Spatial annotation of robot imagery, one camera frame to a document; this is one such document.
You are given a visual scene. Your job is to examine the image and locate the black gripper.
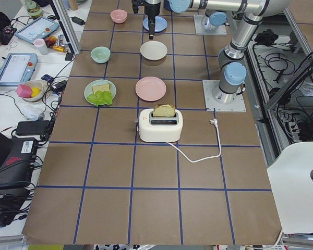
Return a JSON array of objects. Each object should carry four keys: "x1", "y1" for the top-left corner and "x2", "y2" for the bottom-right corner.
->
[{"x1": 131, "y1": 0, "x2": 161, "y2": 40}]

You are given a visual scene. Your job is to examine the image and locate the blue plate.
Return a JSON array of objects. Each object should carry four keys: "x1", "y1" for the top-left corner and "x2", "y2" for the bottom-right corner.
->
[{"x1": 142, "y1": 16, "x2": 167, "y2": 33}]

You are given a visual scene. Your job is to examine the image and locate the pink plate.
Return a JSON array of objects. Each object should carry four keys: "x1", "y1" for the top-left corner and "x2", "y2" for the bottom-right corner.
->
[{"x1": 135, "y1": 77, "x2": 166, "y2": 102}]

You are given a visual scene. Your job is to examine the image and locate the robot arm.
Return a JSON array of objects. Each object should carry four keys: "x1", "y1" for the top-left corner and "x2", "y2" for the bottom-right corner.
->
[{"x1": 170, "y1": 0, "x2": 290, "y2": 104}]

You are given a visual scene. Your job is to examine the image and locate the white plate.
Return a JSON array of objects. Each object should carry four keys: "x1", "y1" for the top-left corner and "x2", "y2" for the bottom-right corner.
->
[{"x1": 140, "y1": 41, "x2": 167, "y2": 61}]

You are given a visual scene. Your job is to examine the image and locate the pink bowl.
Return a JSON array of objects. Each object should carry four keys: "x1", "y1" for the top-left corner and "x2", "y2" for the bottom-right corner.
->
[{"x1": 110, "y1": 9, "x2": 128, "y2": 24}]

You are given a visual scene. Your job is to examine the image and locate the mint green bowl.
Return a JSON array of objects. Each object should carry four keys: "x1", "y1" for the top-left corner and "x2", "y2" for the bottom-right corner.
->
[{"x1": 90, "y1": 46, "x2": 111, "y2": 64}]

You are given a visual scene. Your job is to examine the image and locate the bread slice on plate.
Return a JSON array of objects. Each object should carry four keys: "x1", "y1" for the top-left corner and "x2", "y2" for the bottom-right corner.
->
[{"x1": 92, "y1": 83, "x2": 111, "y2": 94}]

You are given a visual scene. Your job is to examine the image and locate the bread slice in toaster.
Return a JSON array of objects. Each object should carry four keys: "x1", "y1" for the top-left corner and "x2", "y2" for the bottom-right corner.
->
[{"x1": 152, "y1": 104, "x2": 175, "y2": 117}]

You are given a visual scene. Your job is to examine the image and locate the green lettuce leaf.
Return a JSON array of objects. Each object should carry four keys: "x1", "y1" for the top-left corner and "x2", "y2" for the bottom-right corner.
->
[{"x1": 87, "y1": 91, "x2": 113, "y2": 106}]

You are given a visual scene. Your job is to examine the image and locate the mint green plate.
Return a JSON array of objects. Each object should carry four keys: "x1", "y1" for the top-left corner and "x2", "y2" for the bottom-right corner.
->
[{"x1": 84, "y1": 80, "x2": 116, "y2": 104}]

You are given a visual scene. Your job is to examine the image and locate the upper blue teach pendant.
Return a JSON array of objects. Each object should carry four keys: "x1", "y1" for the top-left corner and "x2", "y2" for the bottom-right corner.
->
[{"x1": 15, "y1": 17, "x2": 59, "y2": 44}]

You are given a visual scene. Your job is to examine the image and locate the blue teach pendant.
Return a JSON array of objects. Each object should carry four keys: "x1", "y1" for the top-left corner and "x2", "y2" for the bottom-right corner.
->
[
  {"x1": 0, "y1": 53, "x2": 38, "y2": 86},
  {"x1": 15, "y1": 17, "x2": 59, "y2": 44}
]

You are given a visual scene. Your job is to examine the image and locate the white toaster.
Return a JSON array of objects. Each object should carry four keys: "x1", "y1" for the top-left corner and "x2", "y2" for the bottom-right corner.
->
[{"x1": 137, "y1": 108, "x2": 183, "y2": 143}]

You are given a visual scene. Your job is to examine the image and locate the pink plastic cup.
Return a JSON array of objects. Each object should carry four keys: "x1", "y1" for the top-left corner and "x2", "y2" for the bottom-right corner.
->
[{"x1": 33, "y1": 39, "x2": 49, "y2": 55}]

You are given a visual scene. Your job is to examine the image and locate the beige bowl with toys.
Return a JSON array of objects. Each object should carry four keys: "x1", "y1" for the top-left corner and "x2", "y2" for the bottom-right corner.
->
[{"x1": 16, "y1": 80, "x2": 45, "y2": 103}]

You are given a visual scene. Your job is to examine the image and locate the lower blue teach pendant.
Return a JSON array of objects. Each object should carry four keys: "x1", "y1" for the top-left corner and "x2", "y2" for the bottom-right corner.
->
[{"x1": 0, "y1": 53, "x2": 38, "y2": 86}]

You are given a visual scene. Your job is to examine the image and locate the black power adapter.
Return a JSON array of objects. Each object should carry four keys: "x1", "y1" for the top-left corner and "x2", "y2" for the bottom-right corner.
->
[{"x1": 15, "y1": 120, "x2": 50, "y2": 136}]

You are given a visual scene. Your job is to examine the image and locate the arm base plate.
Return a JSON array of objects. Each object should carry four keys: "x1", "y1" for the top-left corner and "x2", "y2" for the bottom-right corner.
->
[
  {"x1": 194, "y1": 15, "x2": 227, "y2": 36},
  {"x1": 202, "y1": 80, "x2": 246, "y2": 113}
]

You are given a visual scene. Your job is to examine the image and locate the aluminium frame post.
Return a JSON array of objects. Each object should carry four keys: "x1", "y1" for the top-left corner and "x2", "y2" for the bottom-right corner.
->
[{"x1": 50, "y1": 0, "x2": 81, "y2": 55}]

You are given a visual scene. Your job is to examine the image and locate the white toaster power cable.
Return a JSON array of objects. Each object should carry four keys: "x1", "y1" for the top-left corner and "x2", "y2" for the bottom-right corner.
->
[{"x1": 165, "y1": 118, "x2": 222, "y2": 164}]

